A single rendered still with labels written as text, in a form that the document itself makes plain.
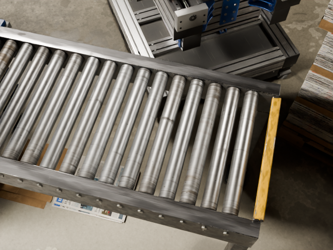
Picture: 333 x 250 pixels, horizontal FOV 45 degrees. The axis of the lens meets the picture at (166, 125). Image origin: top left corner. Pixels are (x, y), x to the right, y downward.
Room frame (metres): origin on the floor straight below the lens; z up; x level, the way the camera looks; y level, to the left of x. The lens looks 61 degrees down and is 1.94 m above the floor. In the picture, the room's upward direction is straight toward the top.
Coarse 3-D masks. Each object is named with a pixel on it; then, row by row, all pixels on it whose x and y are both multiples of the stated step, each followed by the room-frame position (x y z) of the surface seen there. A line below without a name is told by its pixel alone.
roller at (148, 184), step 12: (180, 84) 0.80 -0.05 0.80; (168, 96) 0.76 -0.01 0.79; (180, 96) 0.76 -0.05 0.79; (168, 108) 0.70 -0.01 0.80; (168, 120) 0.66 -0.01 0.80; (156, 132) 0.62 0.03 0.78; (168, 132) 0.61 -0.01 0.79; (156, 144) 0.57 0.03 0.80; (156, 156) 0.53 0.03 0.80; (156, 168) 0.49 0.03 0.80; (144, 180) 0.45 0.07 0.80; (156, 180) 0.45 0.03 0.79; (144, 192) 0.41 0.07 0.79
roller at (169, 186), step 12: (192, 84) 0.80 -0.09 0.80; (204, 84) 0.82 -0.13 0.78; (192, 96) 0.75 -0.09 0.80; (192, 108) 0.70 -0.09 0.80; (180, 120) 0.66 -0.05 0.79; (192, 120) 0.66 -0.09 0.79; (180, 132) 0.61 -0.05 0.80; (180, 144) 0.57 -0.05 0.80; (180, 156) 0.53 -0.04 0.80; (168, 168) 0.49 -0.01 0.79; (180, 168) 0.49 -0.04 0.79; (168, 180) 0.45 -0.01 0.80; (168, 192) 0.41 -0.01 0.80
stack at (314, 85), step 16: (320, 64) 0.99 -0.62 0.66; (320, 80) 0.98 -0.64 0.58; (304, 96) 0.99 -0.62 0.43; (320, 96) 0.96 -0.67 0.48; (288, 112) 1.01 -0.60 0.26; (304, 112) 0.98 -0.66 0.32; (288, 128) 0.99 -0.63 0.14; (304, 128) 0.95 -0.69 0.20; (320, 128) 0.92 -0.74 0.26; (320, 144) 0.90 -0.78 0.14; (320, 160) 0.87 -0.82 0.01
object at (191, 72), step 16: (0, 32) 1.04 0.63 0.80; (16, 32) 1.04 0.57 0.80; (48, 48) 0.97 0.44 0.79; (64, 48) 0.96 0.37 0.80; (80, 48) 0.96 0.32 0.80; (96, 48) 0.96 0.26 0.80; (64, 64) 0.96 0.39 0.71; (144, 64) 0.89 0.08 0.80; (160, 64) 0.89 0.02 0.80; (176, 64) 0.89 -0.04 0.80; (208, 80) 0.82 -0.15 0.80; (224, 80) 0.82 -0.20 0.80; (240, 80) 0.82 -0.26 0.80; (256, 80) 0.82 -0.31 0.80; (224, 96) 0.80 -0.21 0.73; (240, 96) 0.79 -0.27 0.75; (272, 96) 0.76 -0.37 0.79
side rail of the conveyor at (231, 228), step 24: (0, 168) 0.49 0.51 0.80; (24, 168) 0.49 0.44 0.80; (48, 192) 0.44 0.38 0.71; (72, 192) 0.41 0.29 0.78; (96, 192) 0.41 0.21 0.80; (120, 192) 0.41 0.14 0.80; (144, 216) 0.36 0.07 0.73; (168, 216) 0.34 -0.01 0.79; (192, 216) 0.33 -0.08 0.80; (216, 216) 0.33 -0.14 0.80; (240, 240) 0.28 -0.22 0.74
